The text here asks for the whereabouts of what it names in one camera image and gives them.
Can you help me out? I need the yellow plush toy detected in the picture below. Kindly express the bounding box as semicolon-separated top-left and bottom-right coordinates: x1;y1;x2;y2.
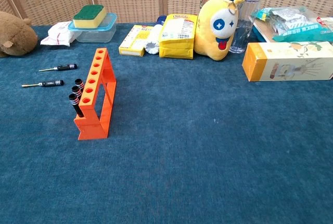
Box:
194;0;247;61

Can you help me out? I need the orange screwdriver rack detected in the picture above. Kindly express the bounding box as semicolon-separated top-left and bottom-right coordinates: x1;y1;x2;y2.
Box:
74;47;117;141

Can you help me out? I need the clear water bottle white cap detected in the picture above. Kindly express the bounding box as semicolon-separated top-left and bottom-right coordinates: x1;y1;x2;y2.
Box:
228;0;261;54

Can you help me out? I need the white bottle blue cap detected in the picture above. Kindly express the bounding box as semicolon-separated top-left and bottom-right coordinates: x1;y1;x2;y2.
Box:
145;15;167;55

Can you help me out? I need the clear container blue lid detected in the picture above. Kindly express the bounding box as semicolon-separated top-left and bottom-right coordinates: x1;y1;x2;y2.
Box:
68;12;118;44

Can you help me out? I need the small yellow carton box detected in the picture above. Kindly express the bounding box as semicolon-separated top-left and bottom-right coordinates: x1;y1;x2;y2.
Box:
118;24;154;57

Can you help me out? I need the brown plush capybara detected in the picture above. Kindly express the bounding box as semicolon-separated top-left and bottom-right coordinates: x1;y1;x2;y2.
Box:
0;10;39;58

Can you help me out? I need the yellow biscuit bag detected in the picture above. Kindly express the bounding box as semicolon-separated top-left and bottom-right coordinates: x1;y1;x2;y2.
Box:
159;13;198;60

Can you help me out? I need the white pink wet wipes pack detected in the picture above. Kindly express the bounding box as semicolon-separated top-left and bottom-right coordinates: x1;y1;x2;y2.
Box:
40;21;76;47

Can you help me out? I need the orange white carton box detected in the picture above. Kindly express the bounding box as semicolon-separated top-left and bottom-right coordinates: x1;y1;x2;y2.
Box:
241;41;333;83

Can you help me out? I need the beige flat box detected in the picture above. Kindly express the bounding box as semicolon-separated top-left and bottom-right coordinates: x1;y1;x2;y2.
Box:
252;18;278;43

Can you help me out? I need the blue carpet table cover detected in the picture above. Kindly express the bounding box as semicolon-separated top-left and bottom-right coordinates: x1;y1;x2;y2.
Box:
0;22;333;224

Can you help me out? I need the long white wrapped pack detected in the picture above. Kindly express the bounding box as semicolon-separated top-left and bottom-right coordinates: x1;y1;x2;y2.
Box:
316;17;333;31

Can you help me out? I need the yellow green sponge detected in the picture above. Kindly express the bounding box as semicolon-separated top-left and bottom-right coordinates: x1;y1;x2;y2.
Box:
72;4;107;29

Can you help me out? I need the teal snack bag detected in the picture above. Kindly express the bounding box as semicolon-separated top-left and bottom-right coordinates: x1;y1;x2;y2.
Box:
251;5;333;43

